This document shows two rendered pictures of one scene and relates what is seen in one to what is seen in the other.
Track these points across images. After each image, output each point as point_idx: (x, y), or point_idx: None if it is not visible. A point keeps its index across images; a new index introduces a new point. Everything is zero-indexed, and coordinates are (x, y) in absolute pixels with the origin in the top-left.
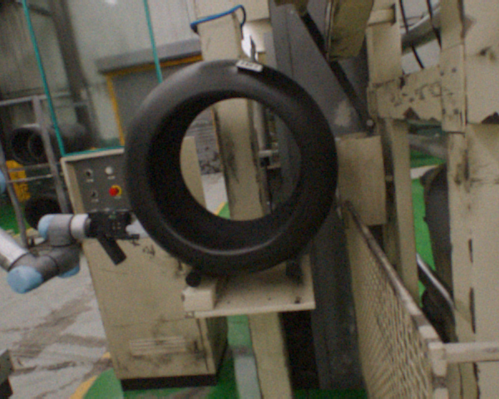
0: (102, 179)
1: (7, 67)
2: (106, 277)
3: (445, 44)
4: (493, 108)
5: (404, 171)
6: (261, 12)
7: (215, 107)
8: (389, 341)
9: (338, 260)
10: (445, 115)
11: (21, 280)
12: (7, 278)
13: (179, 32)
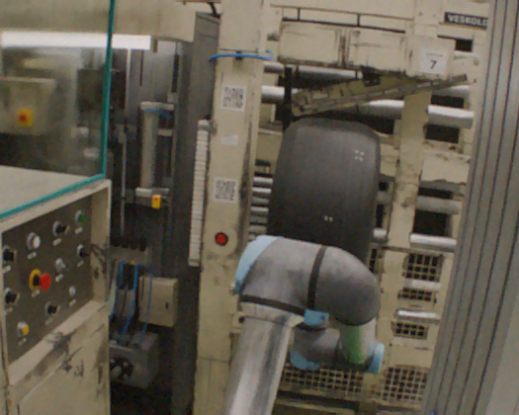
0: (21, 263)
1: None
2: None
3: (405, 141)
4: (443, 177)
5: None
6: (191, 36)
7: (250, 145)
8: (402, 292)
9: (186, 301)
10: (401, 174)
11: (384, 354)
12: (381, 359)
13: None
